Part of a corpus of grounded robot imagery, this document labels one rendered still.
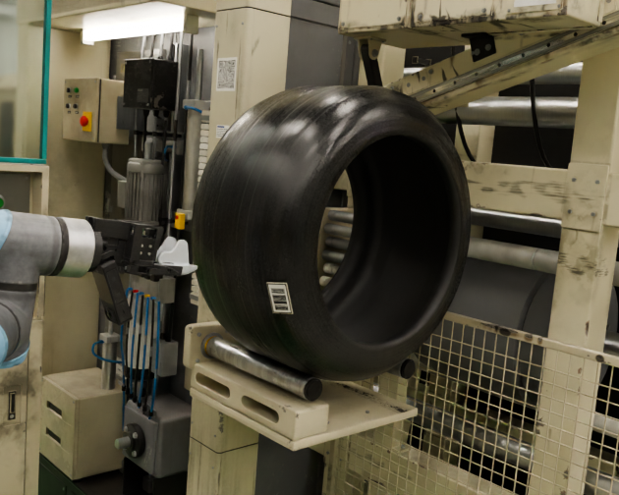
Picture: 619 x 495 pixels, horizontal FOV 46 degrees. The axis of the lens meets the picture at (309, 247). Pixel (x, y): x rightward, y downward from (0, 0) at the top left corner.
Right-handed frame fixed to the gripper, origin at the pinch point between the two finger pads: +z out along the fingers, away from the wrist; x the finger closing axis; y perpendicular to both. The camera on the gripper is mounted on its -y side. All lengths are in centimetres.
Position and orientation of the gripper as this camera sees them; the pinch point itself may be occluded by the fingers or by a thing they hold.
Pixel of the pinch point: (189, 270)
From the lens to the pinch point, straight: 130.2
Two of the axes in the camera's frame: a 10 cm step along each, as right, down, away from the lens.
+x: -6.7, -1.5, 7.3
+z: 7.2, 0.9, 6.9
